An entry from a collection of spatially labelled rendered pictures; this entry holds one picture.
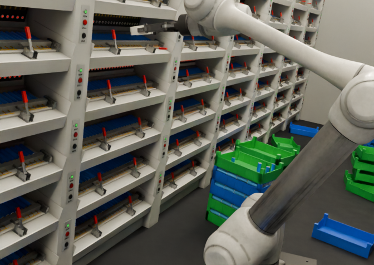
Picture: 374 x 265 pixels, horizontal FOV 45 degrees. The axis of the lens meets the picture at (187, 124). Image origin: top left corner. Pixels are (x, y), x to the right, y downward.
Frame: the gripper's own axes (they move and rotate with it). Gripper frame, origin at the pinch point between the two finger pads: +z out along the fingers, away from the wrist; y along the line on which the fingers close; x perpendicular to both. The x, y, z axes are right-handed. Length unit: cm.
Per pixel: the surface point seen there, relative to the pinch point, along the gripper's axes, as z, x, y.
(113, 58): 11.2, -9.3, -3.5
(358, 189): -55, -114, 184
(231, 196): -3, -85, 69
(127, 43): 16.1, -3.3, 14.6
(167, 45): 12.3, -4.9, 42.6
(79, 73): 11.8, -13.3, -22.8
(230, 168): -3, -70, 70
